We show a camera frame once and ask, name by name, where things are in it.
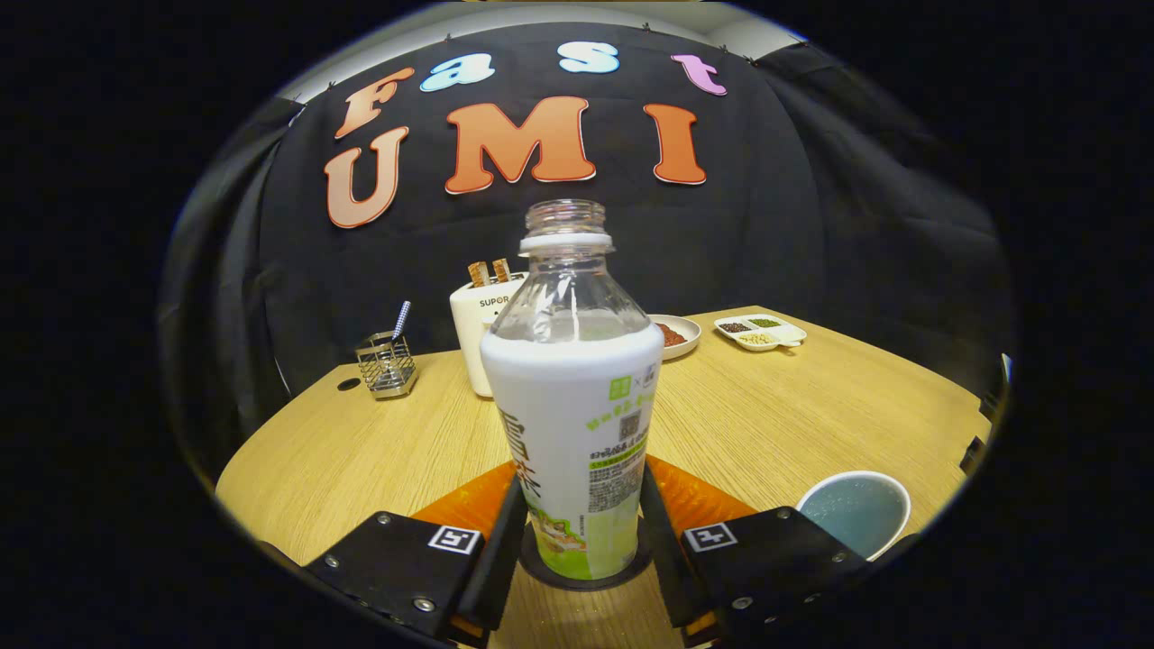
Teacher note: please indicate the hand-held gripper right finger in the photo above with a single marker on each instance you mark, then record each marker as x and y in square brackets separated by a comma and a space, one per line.
[766, 559]

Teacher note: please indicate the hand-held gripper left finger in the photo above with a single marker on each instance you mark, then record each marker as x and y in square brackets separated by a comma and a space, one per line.
[397, 563]

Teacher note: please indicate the white cup with blue inside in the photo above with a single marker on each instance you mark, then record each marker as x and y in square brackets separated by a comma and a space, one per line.
[856, 514]

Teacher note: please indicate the dark brown round coaster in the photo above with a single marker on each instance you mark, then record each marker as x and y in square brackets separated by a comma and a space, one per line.
[552, 578]

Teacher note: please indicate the clear bottle with white-green label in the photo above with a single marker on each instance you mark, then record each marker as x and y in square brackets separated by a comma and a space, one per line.
[568, 406]

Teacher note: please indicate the wooden table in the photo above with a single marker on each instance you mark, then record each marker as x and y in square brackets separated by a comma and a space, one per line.
[793, 415]

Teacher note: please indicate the white divided condiment dish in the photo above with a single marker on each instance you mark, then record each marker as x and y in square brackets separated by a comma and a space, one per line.
[762, 332]

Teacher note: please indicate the white round plate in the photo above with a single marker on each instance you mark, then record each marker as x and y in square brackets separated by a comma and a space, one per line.
[692, 333]

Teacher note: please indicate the white toaster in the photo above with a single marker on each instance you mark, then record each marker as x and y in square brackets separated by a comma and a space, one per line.
[473, 333]

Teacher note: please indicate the red-brown food pieces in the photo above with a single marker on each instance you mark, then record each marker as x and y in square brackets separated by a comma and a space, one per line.
[672, 335]

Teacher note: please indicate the brown toast slice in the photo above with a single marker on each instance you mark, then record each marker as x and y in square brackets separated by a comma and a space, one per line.
[479, 274]
[501, 270]

